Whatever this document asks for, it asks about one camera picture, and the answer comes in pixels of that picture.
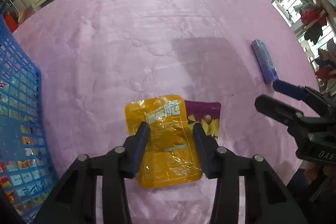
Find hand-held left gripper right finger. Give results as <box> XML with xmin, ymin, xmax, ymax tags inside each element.
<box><xmin>192</xmin><ymin>123</ymin><xmax>307</xmax><ymax>224</ymax></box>

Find person's right hand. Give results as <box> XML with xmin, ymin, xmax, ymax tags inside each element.
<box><xmin>306</xmin><ymin>161</ymin><xmax>334</xmax><ymax>184</ymax></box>

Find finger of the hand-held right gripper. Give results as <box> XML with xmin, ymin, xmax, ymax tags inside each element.
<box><xmin>255</xmin><ymin>95</ymin><xmax>326</xmax><ymax>135</ymax></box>
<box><xmin>272</xmin><ymin>80</ymin><xmax>336</xmax><ymax>122</ymax></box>

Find red bag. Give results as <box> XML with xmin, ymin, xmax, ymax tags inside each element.
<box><xmin>4</xmin><ymin>11</ymin><xmax>19</xmax><ymax>33</ymax></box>

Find red hanging clothes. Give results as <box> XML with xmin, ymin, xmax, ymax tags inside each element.
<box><xmin>301</xmin><ymin>7</ymin><xmax>327</xmax><ymax>25</ymax></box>

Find blue plastic basket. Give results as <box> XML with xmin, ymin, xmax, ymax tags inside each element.
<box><xmin>0</xmin><ymin>14</ymin><xmax>61</xmax><ymax>224</ymax></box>

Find broom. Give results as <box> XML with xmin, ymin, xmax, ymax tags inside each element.
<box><xmin>18</xmin><ymin>7</ymin><xmax>34</xmax><ymax>24</ymax></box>

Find blue purple roll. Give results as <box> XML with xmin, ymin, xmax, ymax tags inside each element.
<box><xmin>251</xmin><ymin>40</ymin><xmax>278</xmax><ymax>84</ymax></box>

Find yellow snack packet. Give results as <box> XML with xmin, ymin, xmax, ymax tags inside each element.
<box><xmin>125</xmin><ymin>94</ymin><xmax>204</xmax><ymax>189</ymax></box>

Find purple snack packet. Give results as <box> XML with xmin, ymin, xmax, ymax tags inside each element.
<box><xmin>184</xmin><ymin>100</ymin><xmax>221</xmax><ymax>143</ymax></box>

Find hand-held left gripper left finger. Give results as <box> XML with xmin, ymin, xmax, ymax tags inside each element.
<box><xmin>34</xmin><ymin>122</ymin><xmax>151</xmax><ymax>224</ymax></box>

